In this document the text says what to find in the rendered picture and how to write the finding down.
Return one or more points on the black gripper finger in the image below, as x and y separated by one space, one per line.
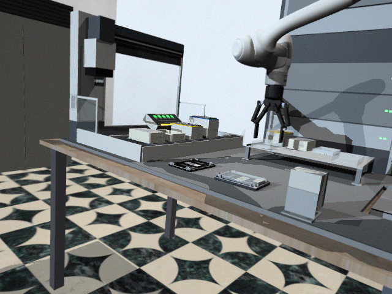
284 124
256 119

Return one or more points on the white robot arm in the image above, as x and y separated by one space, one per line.
258 49

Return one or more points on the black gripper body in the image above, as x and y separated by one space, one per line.
273 94

